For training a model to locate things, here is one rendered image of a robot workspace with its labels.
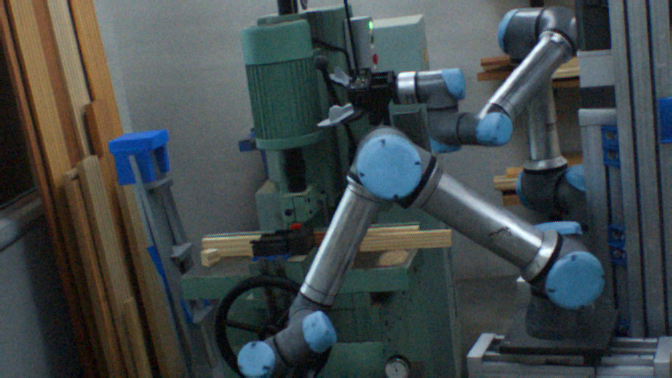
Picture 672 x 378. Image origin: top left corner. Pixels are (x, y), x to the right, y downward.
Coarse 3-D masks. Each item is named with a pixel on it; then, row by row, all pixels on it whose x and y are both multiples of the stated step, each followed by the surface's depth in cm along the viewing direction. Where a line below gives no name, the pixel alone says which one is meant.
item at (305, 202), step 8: (312, 184) 267; (288, 192) 261; (296, 192) 260; (304, 192) 258; (312, 192) 261; (280, 200) 257; (288, 200) 257; (296, 200) 256; (304, 200) 256; (312, 200) 261; (320, 200) 268; (296, 208) 257; (304, 208) 256; (312, 208) 260; (320, 208) 268; (296, 216) 257; (304, 216) 257; (312, 216) 260
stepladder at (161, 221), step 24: (120, 144) 332; (144, 144) 330; (120, 168) 332; (144, 168) 331; (168, 168) 347; (144, 192) 331; (168, 192) 349; (144, 216) 335; (168, 216) 349; (168, 240) 339; (168, 264) 336; (192, 264) 356; (168, 288) 339; (168, 312) 341; (192, 312) 345; (192, 336) 341; (216, 360) 359
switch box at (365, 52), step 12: (360, 24) 273; (348, 36) 275; (360, 36) 274; (348, 48) 276; (360, 48) 275; (372, 48) 279; (360, 60) 276; (372, 60) 278; (360, 72) 277; (372, 72) 277
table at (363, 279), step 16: (224, 256) 272; (240, 256) 270; (368, 256) 254; (416, 256) 252; (192, 272) 261; (208, 272) 259; (224, 272) 257; (240, 272) 255; (352, 272) 245; (368, 272) 244; (384, 272) 243; (400, 272) 242; (416, 272) 251; (192, 288) 257; (208, 288) 256; (224, 288) 254; (352, 288) 246; (368, 288) 245; (384, 288) 244; (400, 288) 243; (256, 304) 243
